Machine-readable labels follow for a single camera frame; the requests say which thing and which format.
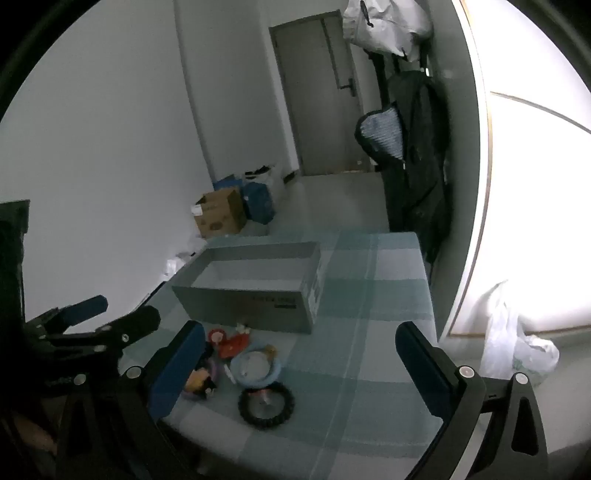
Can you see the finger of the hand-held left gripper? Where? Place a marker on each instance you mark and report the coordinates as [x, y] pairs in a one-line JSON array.
[[85, 308], [134, 323]]

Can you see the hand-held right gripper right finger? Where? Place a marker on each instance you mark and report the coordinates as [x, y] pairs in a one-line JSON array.
[[422, 369]]

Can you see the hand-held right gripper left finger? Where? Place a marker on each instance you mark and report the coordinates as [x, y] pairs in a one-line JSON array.
[[178, 369]]

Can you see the doll figure hair accessory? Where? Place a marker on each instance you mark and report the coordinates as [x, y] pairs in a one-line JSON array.
[[198, 381]]

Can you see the red hair accessory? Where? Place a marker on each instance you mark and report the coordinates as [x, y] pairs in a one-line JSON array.
[[233, 345]]

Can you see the grey cardboard box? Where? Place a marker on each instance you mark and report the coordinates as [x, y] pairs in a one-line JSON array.
[[249, 304]]

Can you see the white slim hair clip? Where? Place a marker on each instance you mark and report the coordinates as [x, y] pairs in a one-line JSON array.
[[228, 373]]

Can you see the green checked tablecloth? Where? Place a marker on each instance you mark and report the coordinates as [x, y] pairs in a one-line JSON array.
[[369, 323]]

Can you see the crumpled white paper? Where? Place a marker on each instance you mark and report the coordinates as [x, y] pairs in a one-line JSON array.
[[178, 264]]

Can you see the white flower hair clip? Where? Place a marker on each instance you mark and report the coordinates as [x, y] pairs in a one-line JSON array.
[[241, 327]]

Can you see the clear plastic bag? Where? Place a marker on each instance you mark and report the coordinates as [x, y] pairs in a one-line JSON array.
[[498, 341]]

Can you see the yellow duck hair clip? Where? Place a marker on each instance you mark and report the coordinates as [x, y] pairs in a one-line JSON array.
[[270, 351]]

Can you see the light blue bangle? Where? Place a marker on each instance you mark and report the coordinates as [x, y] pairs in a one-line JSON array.
[[277, 369]]

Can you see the brown cardboard box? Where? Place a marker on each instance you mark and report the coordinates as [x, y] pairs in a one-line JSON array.
[[221, 214]]

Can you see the blue bag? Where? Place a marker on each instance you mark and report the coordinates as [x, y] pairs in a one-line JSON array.
[[258, 201]]

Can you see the black hanging coat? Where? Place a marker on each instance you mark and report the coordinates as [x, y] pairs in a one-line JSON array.
[[415, 184]]

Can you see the bright framed window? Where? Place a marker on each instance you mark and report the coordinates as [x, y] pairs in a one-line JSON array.
[[531, 207]]

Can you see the white plastic bag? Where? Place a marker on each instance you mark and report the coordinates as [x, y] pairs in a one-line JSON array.
[[279, 182]]

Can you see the grey door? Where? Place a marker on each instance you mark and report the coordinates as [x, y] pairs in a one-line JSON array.
[[314, 92]]

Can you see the white hanging garment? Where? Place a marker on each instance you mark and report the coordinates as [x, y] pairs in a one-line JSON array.
[[388, 23]]

